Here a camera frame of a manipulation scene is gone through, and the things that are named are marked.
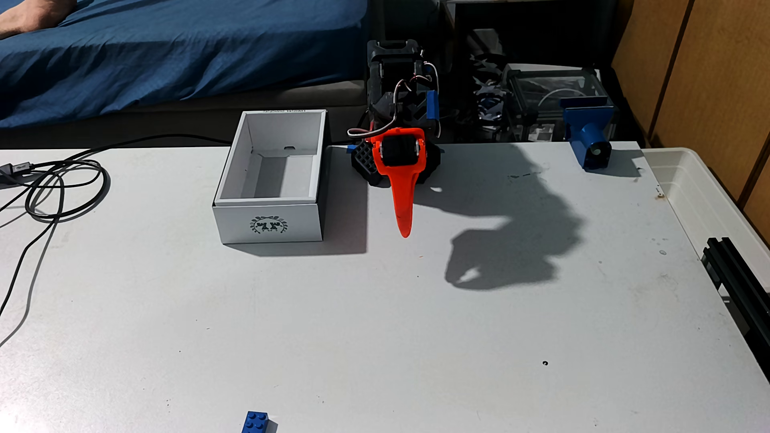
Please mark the black aluminium extrusion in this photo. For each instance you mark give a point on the black aluminium extrusion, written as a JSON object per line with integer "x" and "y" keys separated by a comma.
{"x": 737, "y": 282}

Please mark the blue printed clamp mount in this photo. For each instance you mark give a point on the blue printed clamp mount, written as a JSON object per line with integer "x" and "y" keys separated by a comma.
{"x": 586, "y": 135}

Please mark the white plastic bin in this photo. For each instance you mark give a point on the white plastic bin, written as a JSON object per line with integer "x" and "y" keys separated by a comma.
{"x": 692, "y": 192}

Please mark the white cardboard box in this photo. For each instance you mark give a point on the white cardboard box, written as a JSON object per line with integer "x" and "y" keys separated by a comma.
{"x": 270, "y": 225}

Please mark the blue bed sheet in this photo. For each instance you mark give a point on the blue bed sheet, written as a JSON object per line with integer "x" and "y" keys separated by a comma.
{"x": 180, "y": 48}

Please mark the person's foot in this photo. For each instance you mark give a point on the person's foot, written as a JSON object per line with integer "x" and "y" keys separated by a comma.
{"x": 33, "y": 15}

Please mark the blue toy brick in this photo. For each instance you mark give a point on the blue toy brick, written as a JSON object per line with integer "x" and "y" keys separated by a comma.
{"x": 255, "y": 423}

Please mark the wooden cabinet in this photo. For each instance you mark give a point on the wooden cabinet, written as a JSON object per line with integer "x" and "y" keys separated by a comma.
{"x": 710, "y": 78}

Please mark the clear plastic enclosure box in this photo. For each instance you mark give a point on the clear plastic enclosure box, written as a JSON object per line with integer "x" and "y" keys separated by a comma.
{"x": 553, "y": 84}

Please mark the black usb connector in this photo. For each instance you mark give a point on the black usb connector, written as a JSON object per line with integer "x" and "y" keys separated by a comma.
{"x": 15, "y": 169}

